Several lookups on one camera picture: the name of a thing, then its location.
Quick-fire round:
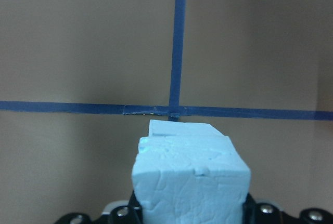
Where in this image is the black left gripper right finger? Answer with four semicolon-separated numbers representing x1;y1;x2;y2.
242;194;332;224

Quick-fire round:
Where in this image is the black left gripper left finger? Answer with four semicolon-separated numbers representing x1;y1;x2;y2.
55;192;143;224

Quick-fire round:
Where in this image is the light blue block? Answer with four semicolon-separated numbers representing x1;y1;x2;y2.
132;136;251;223
148;120;224;137

